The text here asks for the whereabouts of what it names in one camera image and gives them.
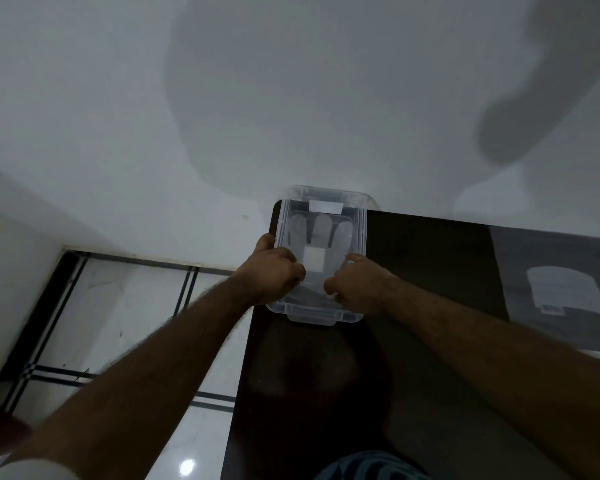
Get person's left forearm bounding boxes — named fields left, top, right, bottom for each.
left=9, top=280, right=256, bottom=480

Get person's right forearm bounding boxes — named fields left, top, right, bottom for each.
left=379, top=282, right=600, bottom=480

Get clear plastic zip bag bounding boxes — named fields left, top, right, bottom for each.
left=489, top=225, right=600, bottom=361

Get translucent plastic glove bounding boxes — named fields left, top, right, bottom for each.
left=287, top=213, right=356, bottom=299
left=287, top=214, right=356, bottom=299

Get person's right hand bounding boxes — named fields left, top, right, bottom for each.
left=323, top=252, right=399, bottom=315

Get person's left hand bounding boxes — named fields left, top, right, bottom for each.
left=232, top=233, right=307, bottom=307

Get blue striped shorts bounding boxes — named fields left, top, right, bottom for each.
left=313, top=449, right=431, bottom=480

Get clear plastic box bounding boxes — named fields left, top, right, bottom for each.
left=265, top=184, right=381, bottom=327

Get white paper insert card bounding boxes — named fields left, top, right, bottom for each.
left=525, top=266, right=600, bottom=317

